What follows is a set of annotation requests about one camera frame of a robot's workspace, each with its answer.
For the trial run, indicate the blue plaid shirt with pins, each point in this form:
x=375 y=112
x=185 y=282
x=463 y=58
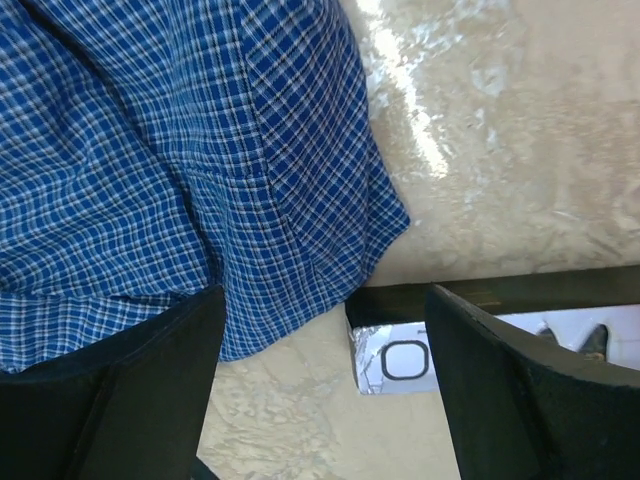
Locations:
x=152 y=149

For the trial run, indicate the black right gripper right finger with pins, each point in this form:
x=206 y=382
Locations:
x=520 y=407

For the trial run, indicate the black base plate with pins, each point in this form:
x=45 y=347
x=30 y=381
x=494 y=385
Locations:
x=405 y=303

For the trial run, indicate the white chocolate bar box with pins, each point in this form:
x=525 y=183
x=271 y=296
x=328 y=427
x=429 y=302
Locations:
x=392 y=354

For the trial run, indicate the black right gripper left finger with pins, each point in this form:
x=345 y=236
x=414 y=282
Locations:
x=131 y=406

